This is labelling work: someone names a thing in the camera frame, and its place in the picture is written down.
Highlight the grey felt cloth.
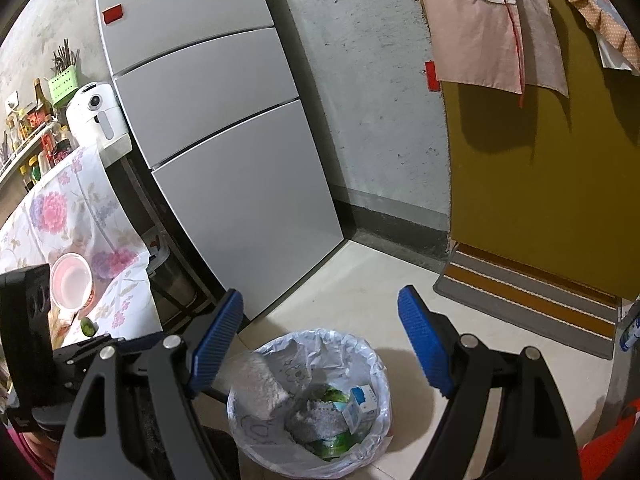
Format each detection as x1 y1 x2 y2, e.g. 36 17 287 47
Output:
287 385 351 443

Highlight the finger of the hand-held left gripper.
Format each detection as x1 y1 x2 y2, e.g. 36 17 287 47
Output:
51 336 128 366

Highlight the orange white noodle cup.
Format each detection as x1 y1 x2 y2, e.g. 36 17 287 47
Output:
49 253 95 311

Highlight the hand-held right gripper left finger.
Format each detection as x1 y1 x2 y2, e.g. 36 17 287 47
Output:
54 288 245 480

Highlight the red plastic object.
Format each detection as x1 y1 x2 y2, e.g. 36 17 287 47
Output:
580 400 640 480

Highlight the blue white bottle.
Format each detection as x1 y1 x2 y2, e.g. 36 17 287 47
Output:
620 305 640 353

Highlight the white fluffy cloth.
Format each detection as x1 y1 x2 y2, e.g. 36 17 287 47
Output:
232 350 293 421

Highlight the pink hanging cloth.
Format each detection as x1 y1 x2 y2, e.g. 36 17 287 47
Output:
417 0 571 98

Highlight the striped doormat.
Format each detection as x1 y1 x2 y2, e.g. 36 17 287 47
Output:
432 242 621 361

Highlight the white brown paper packet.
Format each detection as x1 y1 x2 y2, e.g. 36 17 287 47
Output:
49 307 83 350

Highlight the orange dotted cloth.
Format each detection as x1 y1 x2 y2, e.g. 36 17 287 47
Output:
547 0 640 73

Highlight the white wall shelf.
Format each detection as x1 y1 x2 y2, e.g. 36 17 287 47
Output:
0 122 63 181

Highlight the tall brown glass bottle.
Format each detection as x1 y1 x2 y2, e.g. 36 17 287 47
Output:
32 78 53 116

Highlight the mustard yellow door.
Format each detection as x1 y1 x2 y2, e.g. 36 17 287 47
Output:
417 0 640 306

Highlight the floral printed cloth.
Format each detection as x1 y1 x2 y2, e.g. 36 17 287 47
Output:
0 145 166 348

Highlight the silver refrigerator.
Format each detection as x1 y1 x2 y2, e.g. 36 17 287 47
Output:
94 0 346 321

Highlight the small white blue carton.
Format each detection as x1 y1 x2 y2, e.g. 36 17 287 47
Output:
342 385 378 428

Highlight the green utensil basket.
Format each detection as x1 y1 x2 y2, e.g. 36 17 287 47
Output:
47 72 81 108

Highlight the bin with white bag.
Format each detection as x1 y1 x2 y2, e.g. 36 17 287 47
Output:
226 329 392 480

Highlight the green plastic bottle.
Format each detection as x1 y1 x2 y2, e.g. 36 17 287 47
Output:
310 385 366 461

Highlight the chopsticks bundle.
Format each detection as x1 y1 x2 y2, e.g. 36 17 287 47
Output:
52 42 81 73

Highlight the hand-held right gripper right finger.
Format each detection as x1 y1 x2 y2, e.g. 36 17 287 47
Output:
397 285 583 480

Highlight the white kitchen appliance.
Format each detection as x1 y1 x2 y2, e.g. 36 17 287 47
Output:
66 81 132 153

